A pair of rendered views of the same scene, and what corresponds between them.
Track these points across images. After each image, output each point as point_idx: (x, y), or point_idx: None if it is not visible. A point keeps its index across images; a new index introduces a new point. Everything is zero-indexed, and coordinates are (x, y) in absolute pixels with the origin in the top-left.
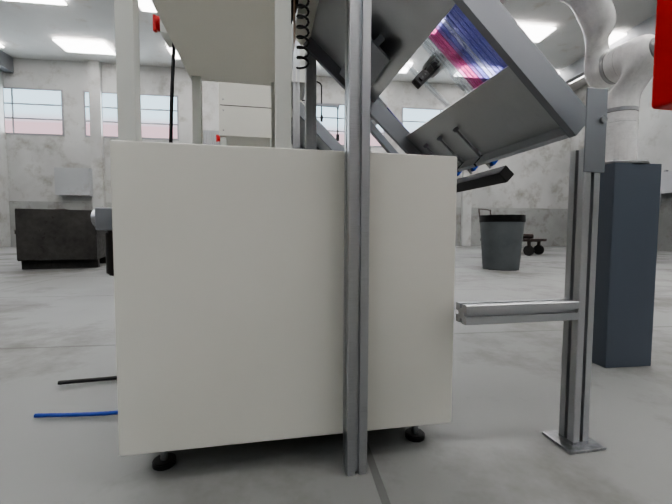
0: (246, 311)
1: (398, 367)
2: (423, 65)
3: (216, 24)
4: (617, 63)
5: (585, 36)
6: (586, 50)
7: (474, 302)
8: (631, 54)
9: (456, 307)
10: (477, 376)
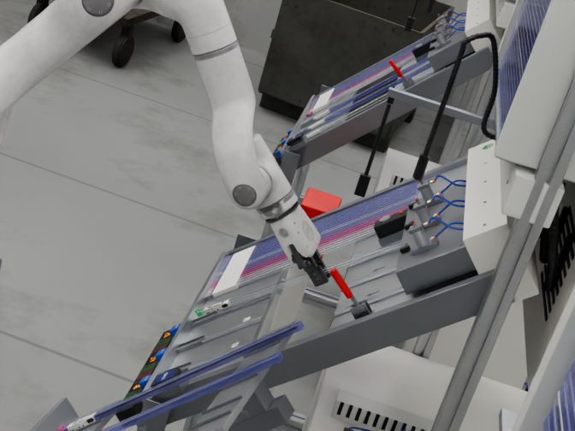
0: None
1: None
2: (314, 252)
3: None
4: (2, 116)
5: (33, 84)
6: (15, 101)
7: (292, 416)
8: (11, 107)
9: (302, 427)
10: None
